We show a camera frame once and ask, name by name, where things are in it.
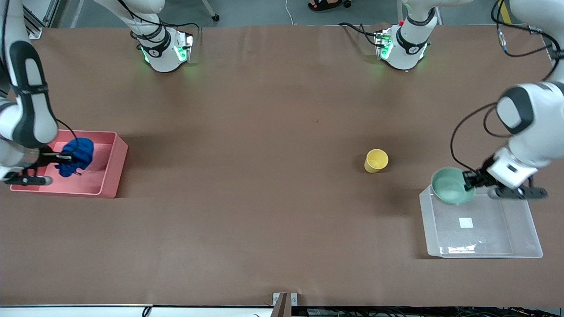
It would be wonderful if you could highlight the aluminium frame profile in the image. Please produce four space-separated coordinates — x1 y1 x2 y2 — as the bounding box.
20 0 67 39

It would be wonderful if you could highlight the brown paper table cover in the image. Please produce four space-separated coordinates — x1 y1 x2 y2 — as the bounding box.
0 23 564 307

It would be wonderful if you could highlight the metal bracket with post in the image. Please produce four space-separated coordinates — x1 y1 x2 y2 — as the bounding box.
272 292 298 317

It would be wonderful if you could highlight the pink plastic bin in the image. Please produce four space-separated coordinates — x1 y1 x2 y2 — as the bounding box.
10 129 129 199

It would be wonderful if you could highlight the clear plastic box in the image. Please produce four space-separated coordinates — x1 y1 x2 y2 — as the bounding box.
419 184 543 259

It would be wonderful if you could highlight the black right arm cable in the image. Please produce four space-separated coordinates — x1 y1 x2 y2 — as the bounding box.
0 0 80 153

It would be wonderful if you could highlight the blue cloth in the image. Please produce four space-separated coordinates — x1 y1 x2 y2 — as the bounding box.
55 137 94 178

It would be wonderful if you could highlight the black base cable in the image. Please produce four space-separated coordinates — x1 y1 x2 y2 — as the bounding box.
117 0 203 47
338 22 384 47

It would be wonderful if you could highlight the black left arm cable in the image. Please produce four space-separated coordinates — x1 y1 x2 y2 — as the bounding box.
450 0 564 177

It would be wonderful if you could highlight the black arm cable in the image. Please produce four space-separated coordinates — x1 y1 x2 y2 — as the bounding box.
450 0 564 177
0 0 80 153

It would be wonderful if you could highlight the yellow cup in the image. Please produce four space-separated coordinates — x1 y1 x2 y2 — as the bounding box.
364 149 389 173

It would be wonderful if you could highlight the black left base cable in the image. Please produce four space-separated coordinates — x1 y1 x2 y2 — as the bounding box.
338 22 384 47

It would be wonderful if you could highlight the mint green bowl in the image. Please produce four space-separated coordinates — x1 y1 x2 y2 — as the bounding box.
430 166 477 206

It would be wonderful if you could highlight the black right base cable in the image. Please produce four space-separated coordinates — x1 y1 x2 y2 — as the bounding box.
117 0 203 47

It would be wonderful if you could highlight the stand leg with caster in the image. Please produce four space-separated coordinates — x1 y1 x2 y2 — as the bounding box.
200 0 220 22

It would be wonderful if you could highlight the black sandal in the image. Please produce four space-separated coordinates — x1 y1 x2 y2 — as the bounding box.
308 0 344 12

